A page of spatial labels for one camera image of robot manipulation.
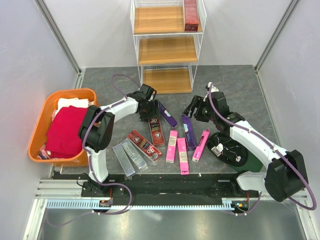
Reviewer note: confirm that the silver plain toothpaste box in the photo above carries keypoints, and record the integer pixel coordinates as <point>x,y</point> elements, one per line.
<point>124,161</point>

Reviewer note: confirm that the red cloth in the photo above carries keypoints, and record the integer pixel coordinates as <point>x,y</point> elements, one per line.
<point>63,141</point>

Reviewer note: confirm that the pink toothpaste box right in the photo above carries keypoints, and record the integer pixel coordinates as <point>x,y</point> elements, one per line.
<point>201,145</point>

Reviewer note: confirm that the pink toothpaste box middle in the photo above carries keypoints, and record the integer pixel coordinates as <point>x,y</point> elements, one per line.
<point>183,157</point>

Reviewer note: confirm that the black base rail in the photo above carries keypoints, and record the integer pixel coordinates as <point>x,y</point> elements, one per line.
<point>165,186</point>

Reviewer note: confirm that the pink toothpaste box left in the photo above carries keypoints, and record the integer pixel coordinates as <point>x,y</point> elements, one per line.
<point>171,148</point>

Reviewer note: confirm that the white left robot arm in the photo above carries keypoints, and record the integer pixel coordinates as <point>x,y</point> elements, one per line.
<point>97,126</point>

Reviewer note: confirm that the red 3D toothpaste box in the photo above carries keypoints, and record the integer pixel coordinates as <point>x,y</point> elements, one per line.
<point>156,131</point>
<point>143,145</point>

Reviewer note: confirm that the orange plastic basket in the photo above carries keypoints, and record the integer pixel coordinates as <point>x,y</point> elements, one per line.
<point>36,150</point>

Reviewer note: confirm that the white cloth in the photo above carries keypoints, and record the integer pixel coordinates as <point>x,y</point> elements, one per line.
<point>74,102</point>

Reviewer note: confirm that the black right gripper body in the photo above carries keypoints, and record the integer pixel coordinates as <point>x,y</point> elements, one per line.
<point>203,113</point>

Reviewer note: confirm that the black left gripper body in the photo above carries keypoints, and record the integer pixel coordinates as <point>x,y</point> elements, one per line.
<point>149,111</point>

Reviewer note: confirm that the purple toothpaste box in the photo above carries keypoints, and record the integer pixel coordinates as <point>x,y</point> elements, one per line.
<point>169,119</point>
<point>188,133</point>

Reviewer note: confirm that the silver Protefix toothpaste box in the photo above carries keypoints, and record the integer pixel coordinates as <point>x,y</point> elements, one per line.
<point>133,154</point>

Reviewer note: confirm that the large red toothpaste box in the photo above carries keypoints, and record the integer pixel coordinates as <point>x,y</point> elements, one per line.
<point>190,14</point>

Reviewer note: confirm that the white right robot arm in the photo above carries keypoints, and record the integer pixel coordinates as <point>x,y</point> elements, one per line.
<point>283,173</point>

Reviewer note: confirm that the grey slotted cable duct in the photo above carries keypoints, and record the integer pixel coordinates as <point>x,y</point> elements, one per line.
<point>96,204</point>

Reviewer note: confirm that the dark green round bin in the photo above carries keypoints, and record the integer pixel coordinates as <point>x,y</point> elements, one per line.
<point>233,153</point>

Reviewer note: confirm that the white wire wooden shelf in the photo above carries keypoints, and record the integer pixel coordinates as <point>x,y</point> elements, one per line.
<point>167,56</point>

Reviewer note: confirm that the pink toothpaste box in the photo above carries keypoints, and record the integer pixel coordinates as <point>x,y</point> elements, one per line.
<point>201,145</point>
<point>171,148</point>
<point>183,157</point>

